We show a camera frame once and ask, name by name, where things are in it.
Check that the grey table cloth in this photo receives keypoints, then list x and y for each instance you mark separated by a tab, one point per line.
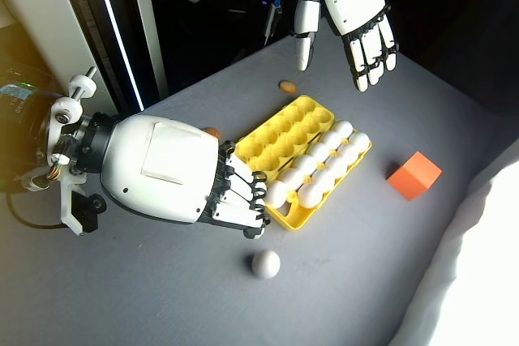
162	281

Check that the orange-brown round biscuit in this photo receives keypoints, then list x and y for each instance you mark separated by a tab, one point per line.
212	132

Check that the white egg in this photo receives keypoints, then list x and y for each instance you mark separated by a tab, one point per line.
276	194
360	141
348	154
330	140
323	180
335	167
311	195
291	178
265	264
305	164
318	152
342	129

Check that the tan round biscuit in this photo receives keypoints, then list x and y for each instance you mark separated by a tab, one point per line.
287	86

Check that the orange cube block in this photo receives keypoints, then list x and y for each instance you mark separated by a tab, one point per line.
413	178

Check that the yellow egg carton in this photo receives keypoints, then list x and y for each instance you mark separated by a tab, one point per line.
284	127

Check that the white column with black strip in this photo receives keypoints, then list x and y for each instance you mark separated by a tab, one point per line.
61	18

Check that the white sheet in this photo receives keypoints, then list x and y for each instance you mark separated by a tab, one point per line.
478	261

